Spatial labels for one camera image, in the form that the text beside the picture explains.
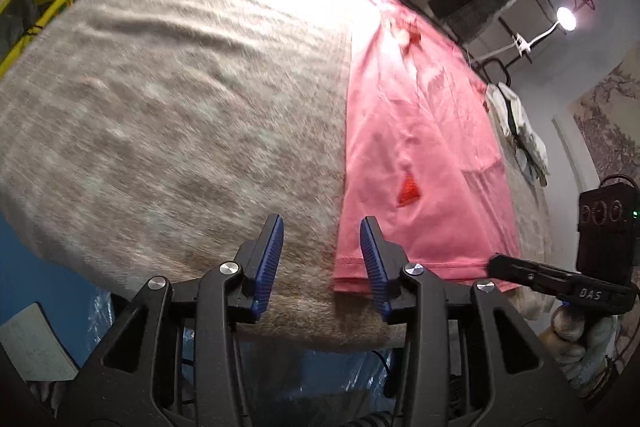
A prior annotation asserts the landscape painting wall scroll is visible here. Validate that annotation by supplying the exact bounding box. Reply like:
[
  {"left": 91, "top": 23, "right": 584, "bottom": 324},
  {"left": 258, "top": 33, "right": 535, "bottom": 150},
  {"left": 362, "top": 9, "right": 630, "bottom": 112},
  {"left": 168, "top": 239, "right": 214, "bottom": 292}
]
[{"left": 568, "top": 51, "right": 639, "bottom": 183}]

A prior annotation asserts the stack of folded clothes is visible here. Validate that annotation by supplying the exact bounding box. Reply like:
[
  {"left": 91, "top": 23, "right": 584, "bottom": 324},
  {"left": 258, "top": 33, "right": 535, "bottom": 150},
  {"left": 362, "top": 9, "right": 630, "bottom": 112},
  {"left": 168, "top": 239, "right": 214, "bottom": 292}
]
[{"left": 486, "top": 82, "right": 550, "bottom": 187}]

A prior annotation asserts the yellow metal frame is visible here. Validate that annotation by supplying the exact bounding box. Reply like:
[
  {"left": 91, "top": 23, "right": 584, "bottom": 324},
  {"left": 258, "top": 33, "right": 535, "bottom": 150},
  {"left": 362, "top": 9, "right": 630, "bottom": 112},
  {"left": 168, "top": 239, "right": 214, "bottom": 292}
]
[{"left": 0, "top": 0, "right": 75, "bottom": 77}]

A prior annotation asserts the beige plaid bed blanket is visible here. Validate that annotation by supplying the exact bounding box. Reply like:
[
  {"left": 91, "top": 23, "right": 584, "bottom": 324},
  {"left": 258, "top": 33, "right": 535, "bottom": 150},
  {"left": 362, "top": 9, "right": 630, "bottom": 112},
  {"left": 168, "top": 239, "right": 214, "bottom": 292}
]
[{"left": 1, "top": 0, "right": 552, "bottom": 350}]

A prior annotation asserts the right hand in white glove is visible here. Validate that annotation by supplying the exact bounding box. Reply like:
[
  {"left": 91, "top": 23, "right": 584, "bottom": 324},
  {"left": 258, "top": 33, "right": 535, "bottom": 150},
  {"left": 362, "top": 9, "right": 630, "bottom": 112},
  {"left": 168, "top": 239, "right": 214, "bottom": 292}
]
[{"left": 548, "top": 306, "right": 618, "bottom": 397}]

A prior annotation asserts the pink t-shirt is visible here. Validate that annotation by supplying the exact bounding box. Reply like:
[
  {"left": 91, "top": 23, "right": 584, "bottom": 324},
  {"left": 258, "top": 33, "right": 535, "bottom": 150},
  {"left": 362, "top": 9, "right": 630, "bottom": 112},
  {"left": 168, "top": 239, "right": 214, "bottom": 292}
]
[{"left": 333, "top": 0, "right": 521, "bottom": 295}]

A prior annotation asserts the white notebook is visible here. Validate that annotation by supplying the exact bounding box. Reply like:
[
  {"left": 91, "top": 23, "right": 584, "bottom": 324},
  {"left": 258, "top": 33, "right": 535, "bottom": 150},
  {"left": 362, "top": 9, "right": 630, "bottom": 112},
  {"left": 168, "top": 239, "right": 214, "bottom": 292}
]
[{"left": 0, "top": 303, "right": 78, "bottom": 383}]

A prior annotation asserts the white clip-on lamp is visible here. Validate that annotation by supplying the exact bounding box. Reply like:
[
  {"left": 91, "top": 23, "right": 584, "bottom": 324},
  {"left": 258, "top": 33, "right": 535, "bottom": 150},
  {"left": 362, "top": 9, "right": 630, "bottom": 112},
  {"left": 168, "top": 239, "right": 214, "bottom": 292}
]
[{"left": 515, "top": 6, "right": 577, "bottom": 56}]

